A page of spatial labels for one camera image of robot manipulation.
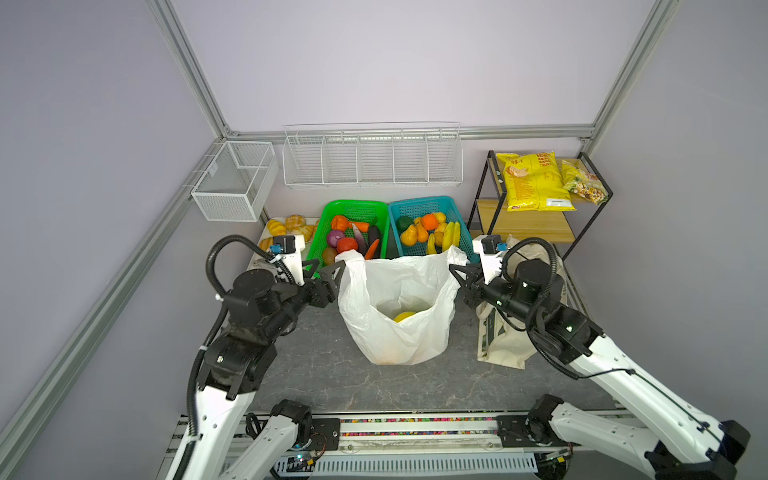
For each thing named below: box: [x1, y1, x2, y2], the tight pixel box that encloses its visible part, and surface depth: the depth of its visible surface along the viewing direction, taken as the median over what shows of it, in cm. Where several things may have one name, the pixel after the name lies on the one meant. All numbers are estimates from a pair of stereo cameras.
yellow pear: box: [400, 224, 417, 247], surface depth 112 cm
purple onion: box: [328, 229, 345, 248], surface depth 111 cm
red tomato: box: [336, 237, 358, 253], surface depth 110 cm
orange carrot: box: [365, 238, 380, 260], surface depth 107 cm
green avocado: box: [396, 215, 414, 233], surface depth 117 cm
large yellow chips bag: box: [496, 152, 577, 212], surface depth 79 cm
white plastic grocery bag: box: [335, 246, 468, 365], surface depth 73 cm
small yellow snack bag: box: [561, 159, 609, 206], surface depth 77 cm
